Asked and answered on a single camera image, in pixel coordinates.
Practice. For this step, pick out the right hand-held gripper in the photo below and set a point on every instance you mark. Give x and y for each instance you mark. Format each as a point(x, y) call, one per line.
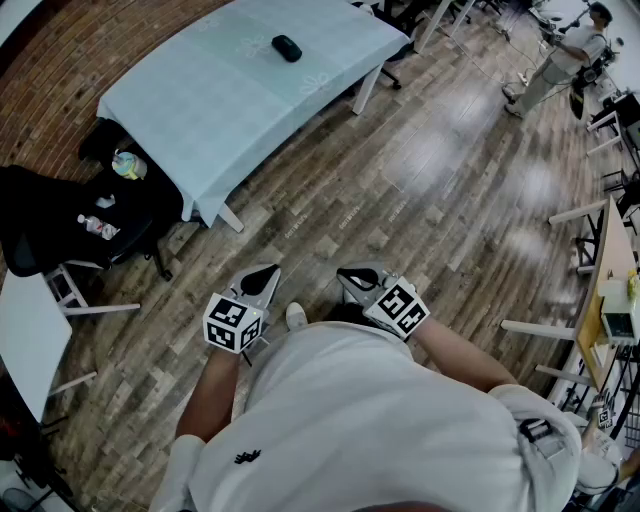
point(400, 307)

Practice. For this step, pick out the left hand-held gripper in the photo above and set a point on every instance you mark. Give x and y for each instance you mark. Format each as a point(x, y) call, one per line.
point(230, 322)

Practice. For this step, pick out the black glasses case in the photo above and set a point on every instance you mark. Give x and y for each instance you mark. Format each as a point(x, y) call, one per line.
point(286, 47)

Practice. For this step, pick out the person's right forearm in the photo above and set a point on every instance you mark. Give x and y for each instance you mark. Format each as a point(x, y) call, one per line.
point(460, 355)

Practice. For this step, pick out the person's left forearm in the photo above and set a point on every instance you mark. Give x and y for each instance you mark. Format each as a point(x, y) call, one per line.
point(210, 395)

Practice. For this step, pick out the person's white shoe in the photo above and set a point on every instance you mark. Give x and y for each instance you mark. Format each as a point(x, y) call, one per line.
point(296, 315)

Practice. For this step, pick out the person's white t-shirt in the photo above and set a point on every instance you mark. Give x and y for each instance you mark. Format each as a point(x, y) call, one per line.
point(360, 425)

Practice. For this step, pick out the clear plastic water bottle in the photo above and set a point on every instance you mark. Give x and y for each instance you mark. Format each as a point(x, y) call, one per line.
point(97, 226)

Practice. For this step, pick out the pastel coloured cup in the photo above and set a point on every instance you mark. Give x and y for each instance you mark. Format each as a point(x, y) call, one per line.
point(127, 165)

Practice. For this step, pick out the light blue floral tablecloth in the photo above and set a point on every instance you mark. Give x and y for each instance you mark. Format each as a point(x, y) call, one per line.
point(225, 100)

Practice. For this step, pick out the white-legged table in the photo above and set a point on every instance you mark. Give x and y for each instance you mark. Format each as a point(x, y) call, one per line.
point(367, 90)

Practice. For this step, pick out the black mesh office chair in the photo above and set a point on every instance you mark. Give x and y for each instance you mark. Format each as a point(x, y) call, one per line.
point(60, 220)

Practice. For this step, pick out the white side table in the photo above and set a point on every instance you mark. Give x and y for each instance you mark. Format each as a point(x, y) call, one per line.
point(25, 340)

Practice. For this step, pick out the wooden desk with white legs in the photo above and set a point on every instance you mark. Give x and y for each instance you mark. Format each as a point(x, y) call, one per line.
point(612, 240)

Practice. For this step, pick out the white power strip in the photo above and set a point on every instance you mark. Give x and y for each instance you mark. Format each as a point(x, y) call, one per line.
point(523, 78)

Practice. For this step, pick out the white device box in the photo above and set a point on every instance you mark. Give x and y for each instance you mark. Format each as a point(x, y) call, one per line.
point(617, 325)

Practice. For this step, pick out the black metal chair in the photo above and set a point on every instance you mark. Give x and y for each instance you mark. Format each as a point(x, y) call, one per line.
point(627, 200)

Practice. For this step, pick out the black floor fan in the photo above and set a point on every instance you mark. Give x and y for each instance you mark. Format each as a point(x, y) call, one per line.
point(15, 501)

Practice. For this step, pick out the white table frame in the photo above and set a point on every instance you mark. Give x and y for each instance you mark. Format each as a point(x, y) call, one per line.
point(431, 25)

